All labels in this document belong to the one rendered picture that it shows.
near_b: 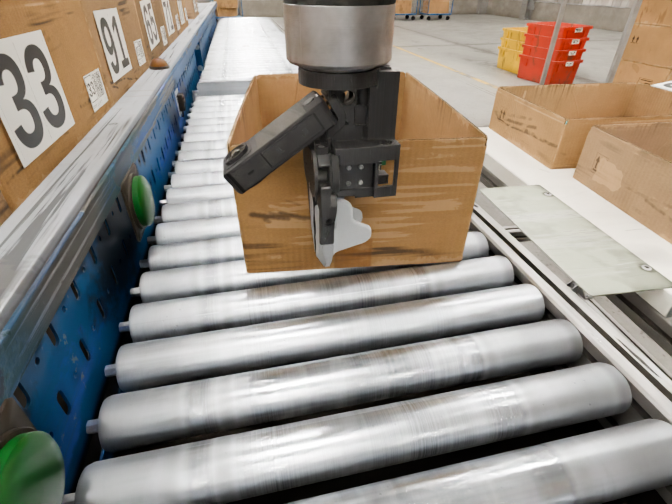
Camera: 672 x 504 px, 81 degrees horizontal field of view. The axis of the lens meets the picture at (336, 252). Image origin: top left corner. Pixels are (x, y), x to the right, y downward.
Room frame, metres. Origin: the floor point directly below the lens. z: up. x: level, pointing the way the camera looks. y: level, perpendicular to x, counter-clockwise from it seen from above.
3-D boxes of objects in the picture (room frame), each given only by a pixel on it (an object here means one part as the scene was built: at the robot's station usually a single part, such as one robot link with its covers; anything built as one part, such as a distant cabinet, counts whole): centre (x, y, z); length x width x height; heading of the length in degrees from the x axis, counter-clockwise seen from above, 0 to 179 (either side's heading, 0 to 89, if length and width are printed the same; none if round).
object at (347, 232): (0.36, -0.01, 0.84); 0.06 x 0.03 x 0.09; 102
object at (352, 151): (0.38, -0.01, 0.94); 0.09 x 0.08 x 0.12; 102
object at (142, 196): (0.50, 0.27, 0.81); 0.07 x 0.01 x 0.07; 12
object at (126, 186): (0.49, 0.28, 0.81); 0.09 x 0.01 x 0.09; 12
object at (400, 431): (0.20, -0.04, 0.72); 0.52 x 0.05 x 0.05; 102
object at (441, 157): (0.62, -0.01, 0.83); 0.39 x 0.29 x 0.17; 5
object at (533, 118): (0.92, -0.60, 0.80); 0.38 x 0.28 x 0.10; 98
